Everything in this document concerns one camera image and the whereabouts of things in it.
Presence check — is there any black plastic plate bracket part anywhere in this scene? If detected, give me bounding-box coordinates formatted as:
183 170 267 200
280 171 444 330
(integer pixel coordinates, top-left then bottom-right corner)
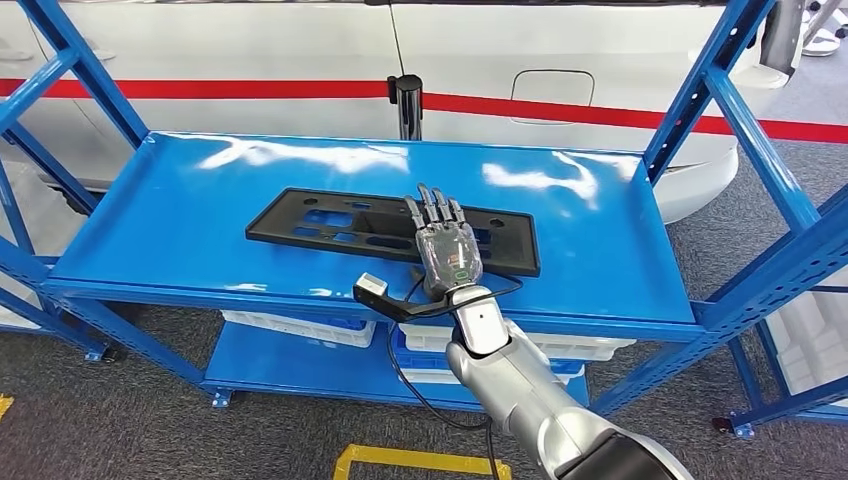
245 187 541 278

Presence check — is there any black stanchion post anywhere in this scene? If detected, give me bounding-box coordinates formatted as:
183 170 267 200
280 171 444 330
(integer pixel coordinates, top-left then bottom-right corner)
387 74 425 142

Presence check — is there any white wheeled base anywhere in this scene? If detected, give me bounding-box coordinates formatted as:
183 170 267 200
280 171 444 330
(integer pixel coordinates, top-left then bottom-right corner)
801 0 848 59

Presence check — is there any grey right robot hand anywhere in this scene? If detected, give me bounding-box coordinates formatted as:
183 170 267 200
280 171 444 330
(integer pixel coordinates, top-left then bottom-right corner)
404 183 485 299

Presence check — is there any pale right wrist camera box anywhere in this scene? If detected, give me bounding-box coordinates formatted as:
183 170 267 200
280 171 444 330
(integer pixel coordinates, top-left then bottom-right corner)
352 272 390 306

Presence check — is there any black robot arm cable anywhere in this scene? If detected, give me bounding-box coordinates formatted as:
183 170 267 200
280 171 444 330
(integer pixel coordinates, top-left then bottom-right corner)
386 274 525 480

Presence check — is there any white car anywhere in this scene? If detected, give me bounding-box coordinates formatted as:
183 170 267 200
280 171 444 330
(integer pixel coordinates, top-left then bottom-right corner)
0 0 806 227

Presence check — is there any white plastic crate stack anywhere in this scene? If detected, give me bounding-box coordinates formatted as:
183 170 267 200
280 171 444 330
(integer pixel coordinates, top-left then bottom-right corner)
0 272 42 331
771 264 848 409

